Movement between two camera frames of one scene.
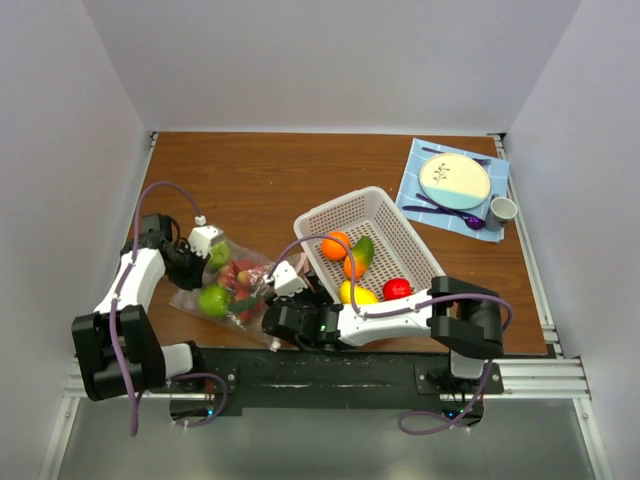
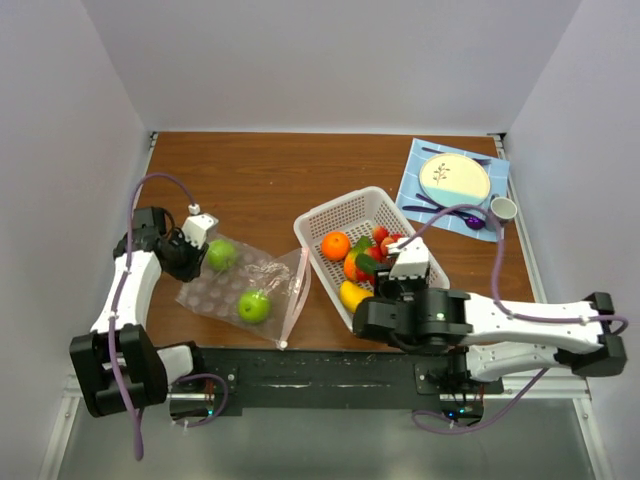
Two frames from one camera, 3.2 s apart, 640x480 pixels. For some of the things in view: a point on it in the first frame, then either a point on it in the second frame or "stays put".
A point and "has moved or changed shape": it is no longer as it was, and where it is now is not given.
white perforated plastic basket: [364, 213] stays put
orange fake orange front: [336, 246] stays put
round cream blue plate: [454, 181] stays put
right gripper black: [320, 296] to [383, 282]
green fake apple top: [220, 254] stays put
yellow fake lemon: [362, 296] stays put
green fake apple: [214, 300] to [254, 307]
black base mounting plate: [270, 377] stays put
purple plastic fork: [426, 208] stays put
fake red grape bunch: [242, 277] to [381, 249]
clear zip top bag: [232, 291] has moved or changed shape
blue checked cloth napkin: [471, 220] stays put
